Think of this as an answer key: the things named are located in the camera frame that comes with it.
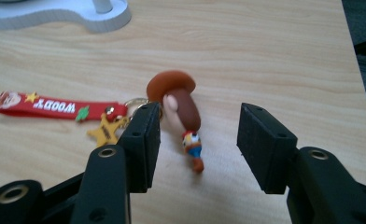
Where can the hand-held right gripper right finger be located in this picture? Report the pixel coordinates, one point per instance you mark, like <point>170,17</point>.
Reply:
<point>265,149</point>

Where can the white stand with post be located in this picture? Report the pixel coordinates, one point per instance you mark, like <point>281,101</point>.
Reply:
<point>78,15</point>

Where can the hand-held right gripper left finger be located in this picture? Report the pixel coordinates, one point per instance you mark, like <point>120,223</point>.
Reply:
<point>139,149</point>

